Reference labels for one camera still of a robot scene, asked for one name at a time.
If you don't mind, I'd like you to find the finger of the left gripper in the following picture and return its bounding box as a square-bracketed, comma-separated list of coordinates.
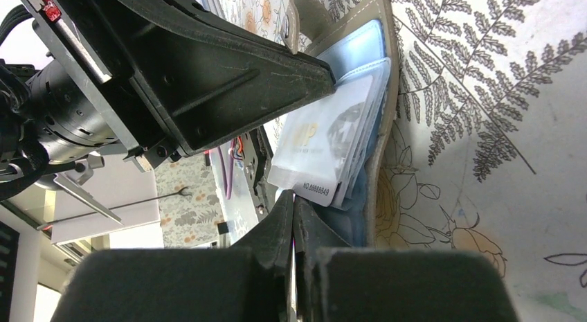
[105, 0, 334, 155]

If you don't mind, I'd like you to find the floral patterned table mat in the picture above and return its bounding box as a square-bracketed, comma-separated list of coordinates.
[156, 0, 587, 322]

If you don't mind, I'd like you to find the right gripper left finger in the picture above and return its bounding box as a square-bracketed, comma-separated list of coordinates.
[231, 190, 295, 321]

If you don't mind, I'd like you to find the grey leather card holder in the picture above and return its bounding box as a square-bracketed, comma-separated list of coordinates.
[269, 0, 399, 247]

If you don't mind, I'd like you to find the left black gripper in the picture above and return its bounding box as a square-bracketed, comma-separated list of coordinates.
[0, 0, 184, 174]

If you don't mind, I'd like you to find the white VIP credit card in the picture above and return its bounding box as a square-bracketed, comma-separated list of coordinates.
[268, 74, 377, 206]

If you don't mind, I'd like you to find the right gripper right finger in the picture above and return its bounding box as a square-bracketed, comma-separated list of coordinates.
[293, 197, 352, 321]

